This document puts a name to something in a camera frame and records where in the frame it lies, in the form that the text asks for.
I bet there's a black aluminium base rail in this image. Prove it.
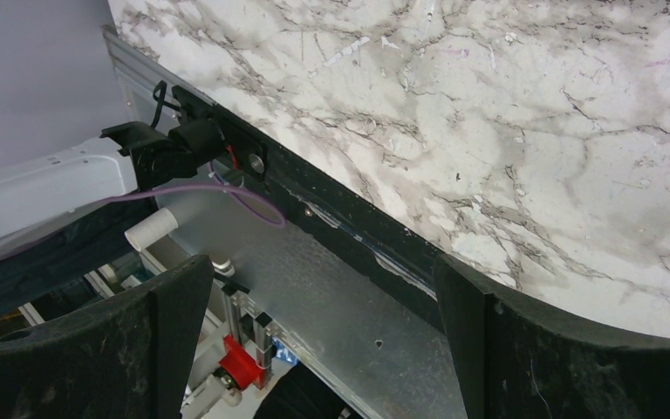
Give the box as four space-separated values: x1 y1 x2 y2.
0 114 466 418

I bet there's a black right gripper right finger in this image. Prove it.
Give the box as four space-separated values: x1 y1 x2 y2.
433 255 670 418

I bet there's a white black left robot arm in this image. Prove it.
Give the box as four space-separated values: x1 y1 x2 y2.
0 119 226 245

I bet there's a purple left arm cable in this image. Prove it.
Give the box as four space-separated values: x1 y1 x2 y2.
0 168 288 278

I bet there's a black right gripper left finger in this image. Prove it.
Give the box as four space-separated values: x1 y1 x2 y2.
0 255 214 418

